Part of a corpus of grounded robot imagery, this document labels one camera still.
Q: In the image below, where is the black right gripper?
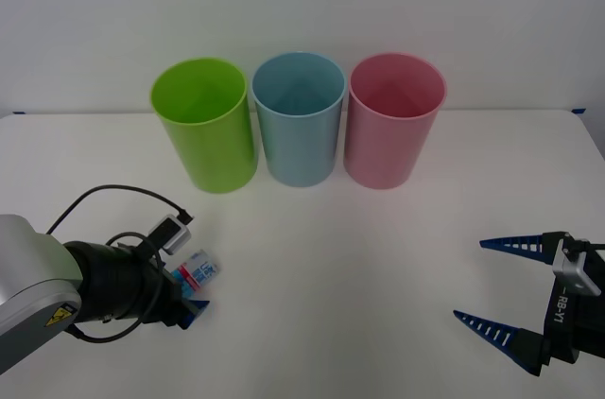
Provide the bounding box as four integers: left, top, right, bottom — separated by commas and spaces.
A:
452, 230, 605, 378

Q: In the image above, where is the pale blue plastic bin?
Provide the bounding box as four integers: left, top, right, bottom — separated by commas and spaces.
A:
251, 51, 349, 188

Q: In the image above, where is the white can with blue print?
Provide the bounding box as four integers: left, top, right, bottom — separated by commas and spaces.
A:
170, 248, 223, 302

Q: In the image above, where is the green plastic bin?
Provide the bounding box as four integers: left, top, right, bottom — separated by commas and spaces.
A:
148, 57, 260, 194

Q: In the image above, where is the pink plastic bin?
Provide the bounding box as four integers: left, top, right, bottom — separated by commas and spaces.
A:
343, 52, 448, 190

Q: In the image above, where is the right arm with wrist camera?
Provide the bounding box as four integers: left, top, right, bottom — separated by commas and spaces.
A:
551, 231, 605, 297

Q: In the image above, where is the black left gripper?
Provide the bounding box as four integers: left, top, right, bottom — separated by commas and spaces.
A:
140, 256, 213, 332

